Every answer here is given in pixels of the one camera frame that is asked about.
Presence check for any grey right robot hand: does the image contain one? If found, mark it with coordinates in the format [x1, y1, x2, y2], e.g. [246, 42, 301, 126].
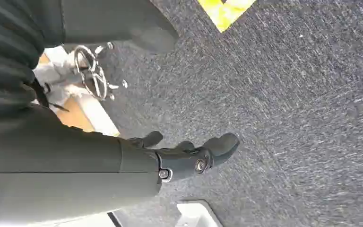
[0, 0, 241, 225]

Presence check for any white and wooden stand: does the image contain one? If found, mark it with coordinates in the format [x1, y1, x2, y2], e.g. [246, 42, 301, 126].
[33, 45, 121, 138]

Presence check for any white panel with black strip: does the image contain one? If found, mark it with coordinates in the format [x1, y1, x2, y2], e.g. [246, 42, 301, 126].
[0, 211, 123, 227]

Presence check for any ribbed grey right arm sleeve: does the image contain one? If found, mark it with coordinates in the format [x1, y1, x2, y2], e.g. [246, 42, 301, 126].
[0, 0, 66, 122]

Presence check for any white box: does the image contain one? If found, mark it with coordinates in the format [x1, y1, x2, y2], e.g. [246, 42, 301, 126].
[174, 202, 224, 227]

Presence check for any yellow floor tape mark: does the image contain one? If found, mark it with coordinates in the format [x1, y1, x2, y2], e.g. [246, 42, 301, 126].
[197, 0, 257, 34]

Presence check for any thin black cable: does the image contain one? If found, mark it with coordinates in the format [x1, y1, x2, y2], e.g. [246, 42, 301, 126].
[32, 78, 70, 113]

